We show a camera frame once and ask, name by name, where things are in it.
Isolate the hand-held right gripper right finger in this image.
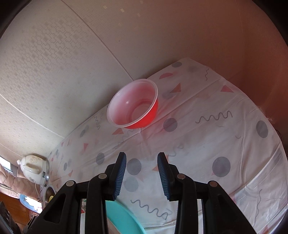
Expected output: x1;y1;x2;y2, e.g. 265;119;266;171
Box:
157;152;257;234

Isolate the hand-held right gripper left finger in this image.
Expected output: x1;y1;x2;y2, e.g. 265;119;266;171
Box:
28;152;127;234

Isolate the red plastic bowl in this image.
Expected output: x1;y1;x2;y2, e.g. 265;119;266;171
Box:
107;79;159;129

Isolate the teal plate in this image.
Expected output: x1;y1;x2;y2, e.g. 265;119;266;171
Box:
105;201;146;234

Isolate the white patterned tablecloth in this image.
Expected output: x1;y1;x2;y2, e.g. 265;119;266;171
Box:
46;57;287;234

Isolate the stainless steel bowl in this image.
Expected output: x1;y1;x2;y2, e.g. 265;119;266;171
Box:
45;185;56;203

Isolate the round metal kettle base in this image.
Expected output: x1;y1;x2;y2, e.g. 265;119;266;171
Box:
42;164;50;188

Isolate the white ceramic electric kettle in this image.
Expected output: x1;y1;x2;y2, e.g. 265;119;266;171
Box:
17;154;49;186

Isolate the pink striped cloth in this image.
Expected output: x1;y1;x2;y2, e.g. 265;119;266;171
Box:
0;164;23;188

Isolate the window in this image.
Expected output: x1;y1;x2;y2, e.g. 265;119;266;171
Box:
0;156;13;175

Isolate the black plastic crate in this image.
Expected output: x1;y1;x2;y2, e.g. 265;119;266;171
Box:
0;200;21;234

